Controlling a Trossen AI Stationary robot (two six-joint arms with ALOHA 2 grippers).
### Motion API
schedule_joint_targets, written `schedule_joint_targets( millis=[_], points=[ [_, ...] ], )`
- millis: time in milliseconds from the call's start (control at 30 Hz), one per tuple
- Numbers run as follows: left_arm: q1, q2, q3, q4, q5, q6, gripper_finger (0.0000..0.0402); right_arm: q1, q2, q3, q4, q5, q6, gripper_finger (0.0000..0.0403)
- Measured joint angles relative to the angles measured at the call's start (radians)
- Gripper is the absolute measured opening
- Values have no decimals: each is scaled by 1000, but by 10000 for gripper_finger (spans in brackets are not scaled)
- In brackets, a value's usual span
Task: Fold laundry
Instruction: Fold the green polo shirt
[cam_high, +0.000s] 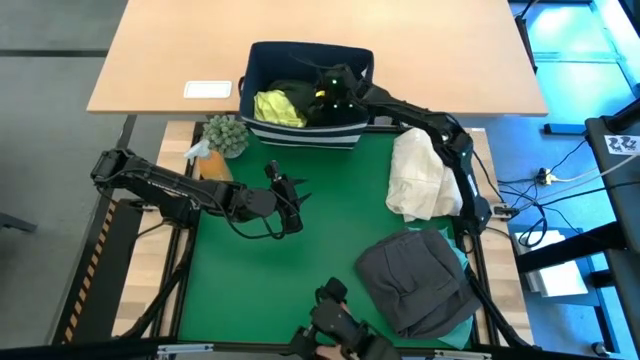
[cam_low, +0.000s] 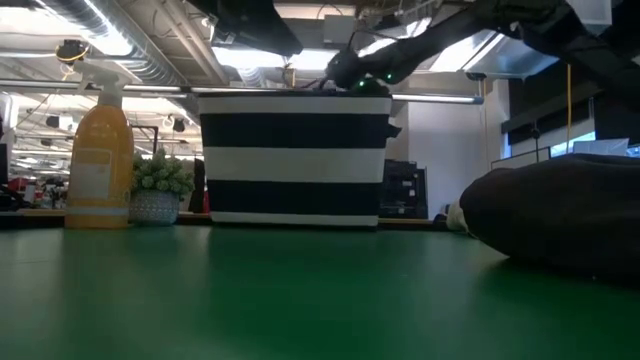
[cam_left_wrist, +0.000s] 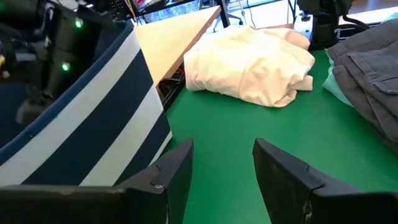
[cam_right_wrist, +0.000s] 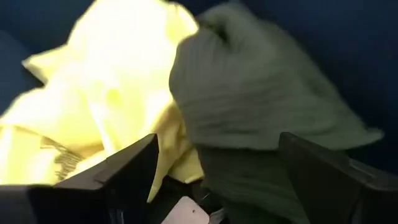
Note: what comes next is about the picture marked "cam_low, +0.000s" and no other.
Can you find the dark grey shorts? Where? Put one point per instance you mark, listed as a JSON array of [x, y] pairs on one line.
[[560, 215]]

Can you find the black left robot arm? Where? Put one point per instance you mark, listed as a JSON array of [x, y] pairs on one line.
[[250, 25]]

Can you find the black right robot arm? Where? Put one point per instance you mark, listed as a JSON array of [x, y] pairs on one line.
[[575, 40]]

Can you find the navy white striped laundry basket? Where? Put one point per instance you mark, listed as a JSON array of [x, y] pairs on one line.
[[295, 165]]

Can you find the ceiling tube light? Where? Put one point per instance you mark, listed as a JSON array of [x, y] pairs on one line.
[[440, 98]]

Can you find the black equipment cabinet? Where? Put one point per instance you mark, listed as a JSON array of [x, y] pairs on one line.
[[405, 190]]

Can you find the beige folded garment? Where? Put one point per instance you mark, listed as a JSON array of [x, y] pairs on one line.
[[455, 217]]

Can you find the grey office partition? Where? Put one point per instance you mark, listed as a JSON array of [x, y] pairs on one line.
[[520, 161]]

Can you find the potted green succulent plant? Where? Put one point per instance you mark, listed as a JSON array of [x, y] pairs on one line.
[[160, 177]]

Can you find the green table mat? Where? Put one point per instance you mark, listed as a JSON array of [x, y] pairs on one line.
[[300, 300]]

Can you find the white board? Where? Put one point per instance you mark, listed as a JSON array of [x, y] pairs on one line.
[[600, 146]]

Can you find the orange spray bottle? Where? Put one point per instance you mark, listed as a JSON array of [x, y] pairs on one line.
[[100, 165]]

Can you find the black round ceiling fixture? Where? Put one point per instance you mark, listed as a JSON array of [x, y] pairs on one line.
[[72, 50]]

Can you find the rectangular metal ceiling duct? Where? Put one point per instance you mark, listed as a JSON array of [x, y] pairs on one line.
[[500, 55]]

